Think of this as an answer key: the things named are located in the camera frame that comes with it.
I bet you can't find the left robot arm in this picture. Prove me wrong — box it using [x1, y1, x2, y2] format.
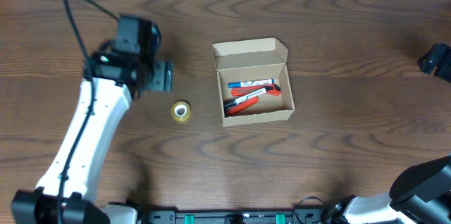
[11, 51, 173, 223]

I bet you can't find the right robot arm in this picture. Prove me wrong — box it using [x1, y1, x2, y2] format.
[328, 156, 450, 224]

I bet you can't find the yellow tape roll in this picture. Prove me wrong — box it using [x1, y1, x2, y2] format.
[171, 101, 191, 122]

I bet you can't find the open cardboard box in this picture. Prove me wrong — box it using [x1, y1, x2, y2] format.
[212, 37, 295, 127]

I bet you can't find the red stapler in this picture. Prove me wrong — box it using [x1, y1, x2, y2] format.
[225, 97, 259, 116]

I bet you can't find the red utility knife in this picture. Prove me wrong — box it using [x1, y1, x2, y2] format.
[231, 84, 281, 97]

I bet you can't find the black marker pen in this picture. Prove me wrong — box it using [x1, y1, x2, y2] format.
[223, 87, 267, 110]

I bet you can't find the blue marker pen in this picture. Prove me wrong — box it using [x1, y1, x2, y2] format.
[228, 78, 275, 88]

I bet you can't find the black mounting rail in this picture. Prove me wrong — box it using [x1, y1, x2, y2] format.
[138, 206, 335, 224]

